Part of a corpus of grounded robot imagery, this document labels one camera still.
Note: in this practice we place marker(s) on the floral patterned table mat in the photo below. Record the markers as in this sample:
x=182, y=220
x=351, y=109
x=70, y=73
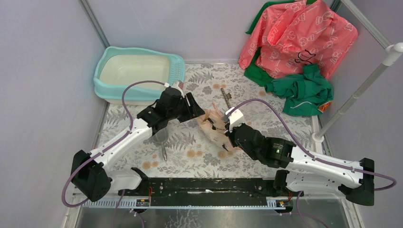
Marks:
x=191, y=154

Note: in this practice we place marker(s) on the pink cat litter bag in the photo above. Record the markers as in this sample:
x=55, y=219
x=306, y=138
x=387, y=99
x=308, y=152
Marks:
x=213, y=127

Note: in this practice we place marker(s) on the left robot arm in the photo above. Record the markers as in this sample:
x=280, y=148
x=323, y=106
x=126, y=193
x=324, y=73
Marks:
x=92, y=172

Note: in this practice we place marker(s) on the white pipe rack stand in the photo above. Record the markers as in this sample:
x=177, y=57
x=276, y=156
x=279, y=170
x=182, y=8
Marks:
x=393, y=54

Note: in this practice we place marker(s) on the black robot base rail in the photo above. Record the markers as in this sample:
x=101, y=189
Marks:
x=203, y=192

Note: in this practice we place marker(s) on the silver metal scoop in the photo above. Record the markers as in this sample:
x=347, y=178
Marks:
x=161, y=138

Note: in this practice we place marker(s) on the pink printed garment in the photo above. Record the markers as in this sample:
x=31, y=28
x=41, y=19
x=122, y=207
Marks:
x=289, y=36

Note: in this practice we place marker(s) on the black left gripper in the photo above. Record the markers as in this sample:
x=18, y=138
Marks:
x=194, y=109

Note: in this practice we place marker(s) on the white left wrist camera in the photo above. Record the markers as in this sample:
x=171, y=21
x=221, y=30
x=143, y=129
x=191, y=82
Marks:
x=178, y=85

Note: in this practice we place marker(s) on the teal litter box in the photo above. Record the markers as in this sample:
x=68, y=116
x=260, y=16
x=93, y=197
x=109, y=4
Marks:
x=136, y=74

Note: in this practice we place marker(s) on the green cloth garment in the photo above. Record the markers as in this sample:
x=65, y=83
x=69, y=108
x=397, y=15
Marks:
x=306, y=94

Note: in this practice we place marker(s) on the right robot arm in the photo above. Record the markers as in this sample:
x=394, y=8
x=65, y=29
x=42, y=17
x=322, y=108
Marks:
x=304, y=173

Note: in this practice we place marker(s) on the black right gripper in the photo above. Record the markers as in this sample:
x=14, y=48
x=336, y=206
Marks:
x=230, y=135

